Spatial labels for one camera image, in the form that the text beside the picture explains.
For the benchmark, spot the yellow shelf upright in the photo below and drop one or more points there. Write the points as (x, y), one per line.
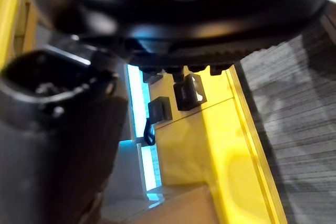
(10, 16)

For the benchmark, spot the black plastic housing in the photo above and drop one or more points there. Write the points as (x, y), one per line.
(159, 108)
(190, 94)

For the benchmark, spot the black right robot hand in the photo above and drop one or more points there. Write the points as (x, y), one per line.
(183, 11)

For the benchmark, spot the yellow metal shelf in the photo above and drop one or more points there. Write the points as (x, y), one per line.
(223, 155)

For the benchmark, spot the brown cardboard box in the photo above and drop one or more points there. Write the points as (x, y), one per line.
(181, 208)

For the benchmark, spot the bright window with white frame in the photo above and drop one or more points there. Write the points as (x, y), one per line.
(137, 111)

